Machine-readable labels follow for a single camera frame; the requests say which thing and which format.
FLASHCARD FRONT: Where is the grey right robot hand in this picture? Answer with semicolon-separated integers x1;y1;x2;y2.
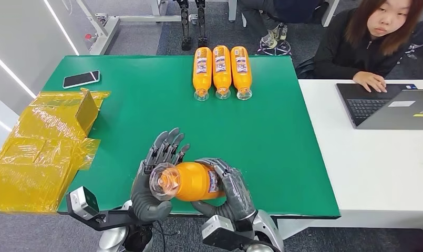
191;158;257;223

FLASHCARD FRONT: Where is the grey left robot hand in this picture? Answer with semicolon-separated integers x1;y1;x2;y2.
130;128;191;223

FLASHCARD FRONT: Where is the orange detergent bottle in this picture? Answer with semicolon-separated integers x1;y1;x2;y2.
212;45;232;100
192;47;213;102
230;46;253;101
149;161;228;203

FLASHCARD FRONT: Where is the green table mat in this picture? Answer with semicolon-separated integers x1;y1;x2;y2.
42;55;341;219

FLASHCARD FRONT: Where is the yellow film wrapped cardboard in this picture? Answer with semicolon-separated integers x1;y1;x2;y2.
0;88;111;214

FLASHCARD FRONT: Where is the black smartphone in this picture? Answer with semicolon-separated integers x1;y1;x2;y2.
62;70;101;89

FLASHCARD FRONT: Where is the white desk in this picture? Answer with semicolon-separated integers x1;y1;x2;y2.
276;79;423;240

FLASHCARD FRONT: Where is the office chair base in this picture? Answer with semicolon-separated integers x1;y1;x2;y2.
256;39;292;57

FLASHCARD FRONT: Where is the grey laptop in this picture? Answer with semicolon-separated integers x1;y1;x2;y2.
335;83;423;130

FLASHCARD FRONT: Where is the person's hand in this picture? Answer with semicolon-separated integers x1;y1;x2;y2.
352;71;388;93

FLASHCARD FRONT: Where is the black robot leg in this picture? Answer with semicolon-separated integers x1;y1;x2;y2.
173;0;193;52
195;0;209;48

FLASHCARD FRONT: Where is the person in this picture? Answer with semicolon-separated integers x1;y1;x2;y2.
239;0;328;49

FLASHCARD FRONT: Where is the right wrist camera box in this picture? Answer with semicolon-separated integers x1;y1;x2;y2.
201;215;282;252

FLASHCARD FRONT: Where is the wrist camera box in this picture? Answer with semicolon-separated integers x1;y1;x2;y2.
65;186;142;232
201;215;282;252

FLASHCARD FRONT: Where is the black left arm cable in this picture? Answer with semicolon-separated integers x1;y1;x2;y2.
154;222;180;252

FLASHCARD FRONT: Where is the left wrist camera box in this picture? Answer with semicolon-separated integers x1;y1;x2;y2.
65;186;142;232

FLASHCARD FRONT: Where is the white metal desk frame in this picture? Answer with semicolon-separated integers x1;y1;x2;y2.
75;0;198;56

